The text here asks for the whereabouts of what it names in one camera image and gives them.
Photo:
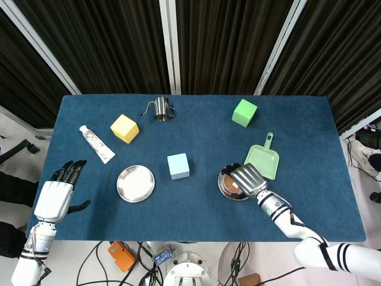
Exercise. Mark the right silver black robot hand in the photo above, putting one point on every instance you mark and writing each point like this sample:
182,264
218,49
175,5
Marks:
248,178

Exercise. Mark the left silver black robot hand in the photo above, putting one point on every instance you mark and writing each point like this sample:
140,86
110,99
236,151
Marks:
53,199

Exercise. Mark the clear jar of rubber bands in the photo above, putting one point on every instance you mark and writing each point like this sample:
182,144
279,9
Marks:
229,184

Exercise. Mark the light blue foam cube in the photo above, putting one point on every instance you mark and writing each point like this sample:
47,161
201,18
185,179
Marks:
178,167

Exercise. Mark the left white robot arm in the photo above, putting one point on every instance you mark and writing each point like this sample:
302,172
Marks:
35,247

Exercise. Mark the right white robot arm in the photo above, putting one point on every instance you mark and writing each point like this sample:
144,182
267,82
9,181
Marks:
294,226

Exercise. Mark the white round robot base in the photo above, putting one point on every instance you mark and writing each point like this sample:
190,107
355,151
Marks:
187,271

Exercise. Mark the round steel plate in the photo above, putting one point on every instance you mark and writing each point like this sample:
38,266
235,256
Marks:
135,184
221,187

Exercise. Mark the light green plastic dustpan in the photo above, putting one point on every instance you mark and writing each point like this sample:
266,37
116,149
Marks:
265,161

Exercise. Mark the black office chair base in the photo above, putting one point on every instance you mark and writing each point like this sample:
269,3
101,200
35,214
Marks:
21,147

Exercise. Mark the green foam cube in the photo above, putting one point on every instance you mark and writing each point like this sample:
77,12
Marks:
244,113

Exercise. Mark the blue felt table cloth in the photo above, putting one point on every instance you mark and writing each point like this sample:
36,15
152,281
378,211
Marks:
190,214

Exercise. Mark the white printed toothpaste tube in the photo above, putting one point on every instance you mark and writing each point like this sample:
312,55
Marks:
96,144

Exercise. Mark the orange device box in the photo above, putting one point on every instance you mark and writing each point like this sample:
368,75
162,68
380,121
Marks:
120,256

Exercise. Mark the yellow foam cube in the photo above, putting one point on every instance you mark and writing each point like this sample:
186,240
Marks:
125,129

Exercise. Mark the brown cardboard box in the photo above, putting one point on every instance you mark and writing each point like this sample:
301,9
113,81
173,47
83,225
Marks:
249,280

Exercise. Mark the steel gooseneck pitcher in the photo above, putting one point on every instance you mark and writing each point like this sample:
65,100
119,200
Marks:
160,108

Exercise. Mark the small blue white box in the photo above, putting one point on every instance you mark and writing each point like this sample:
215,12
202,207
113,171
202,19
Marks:
163,255

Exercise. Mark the white sneaker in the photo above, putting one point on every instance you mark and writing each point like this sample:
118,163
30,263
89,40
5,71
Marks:
364,152

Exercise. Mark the black pleated curtain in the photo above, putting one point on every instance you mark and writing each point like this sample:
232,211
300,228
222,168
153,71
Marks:
119,44

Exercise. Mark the white frame post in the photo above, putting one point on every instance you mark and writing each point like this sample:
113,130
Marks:
279,47
41,50
170,47

